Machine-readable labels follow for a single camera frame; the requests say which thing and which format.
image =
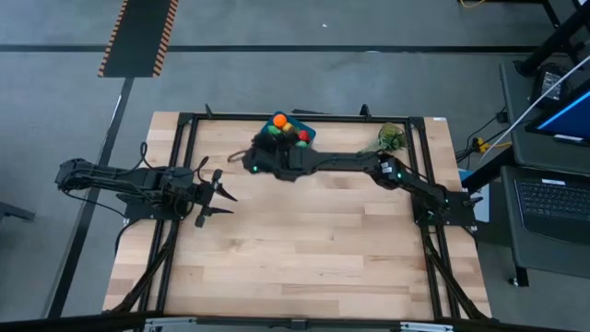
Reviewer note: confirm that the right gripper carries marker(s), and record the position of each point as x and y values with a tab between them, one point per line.
283	159

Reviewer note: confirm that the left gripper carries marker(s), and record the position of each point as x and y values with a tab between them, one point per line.
207	196

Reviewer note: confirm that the green toy pea pod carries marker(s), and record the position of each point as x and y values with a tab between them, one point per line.
275	131

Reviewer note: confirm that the orange toy orange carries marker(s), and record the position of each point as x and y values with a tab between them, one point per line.
279	121

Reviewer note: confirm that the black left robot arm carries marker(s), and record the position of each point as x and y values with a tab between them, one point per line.
120	180

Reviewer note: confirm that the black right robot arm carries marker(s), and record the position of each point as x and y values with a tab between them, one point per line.
369	166

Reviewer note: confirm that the blue plastic tupperware container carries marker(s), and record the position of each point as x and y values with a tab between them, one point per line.
311	131

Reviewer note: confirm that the potted artificial green plant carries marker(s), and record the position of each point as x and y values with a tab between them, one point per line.
392	136

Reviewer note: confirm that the black mat orange striped edges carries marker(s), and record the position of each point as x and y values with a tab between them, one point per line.
138	37

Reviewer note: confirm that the black overhead crossbeam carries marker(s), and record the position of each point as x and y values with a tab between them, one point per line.
69	321

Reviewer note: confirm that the yellow plug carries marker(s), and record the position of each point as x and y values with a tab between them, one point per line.
481	145

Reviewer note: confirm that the grey chair leg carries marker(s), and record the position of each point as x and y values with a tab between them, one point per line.
14	211

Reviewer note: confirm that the white paper sheet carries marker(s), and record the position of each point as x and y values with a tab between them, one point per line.
482	212

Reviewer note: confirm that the white rod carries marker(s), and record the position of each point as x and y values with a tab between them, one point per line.
534	108

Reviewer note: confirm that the black power adapter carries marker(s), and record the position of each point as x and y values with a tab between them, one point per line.
548	85

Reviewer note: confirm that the black laptop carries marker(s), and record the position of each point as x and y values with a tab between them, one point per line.
553	203

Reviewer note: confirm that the black stand leg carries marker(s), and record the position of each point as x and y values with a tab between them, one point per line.
553	41

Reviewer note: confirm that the monitor with blue screen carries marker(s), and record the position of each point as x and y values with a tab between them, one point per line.
569	121

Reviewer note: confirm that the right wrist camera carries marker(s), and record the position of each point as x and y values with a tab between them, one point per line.
258	161

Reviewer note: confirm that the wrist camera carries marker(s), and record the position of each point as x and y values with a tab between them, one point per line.
177	177
258	161

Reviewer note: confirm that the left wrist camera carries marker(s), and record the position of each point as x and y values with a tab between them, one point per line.
177	177

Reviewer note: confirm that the black aluminium table frame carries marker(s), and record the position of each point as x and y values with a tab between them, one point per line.
332	118

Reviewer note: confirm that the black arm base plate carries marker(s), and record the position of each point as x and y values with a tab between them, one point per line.
138	209
454	209

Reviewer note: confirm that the silver bracket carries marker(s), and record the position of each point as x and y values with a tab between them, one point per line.
170	325
424	327

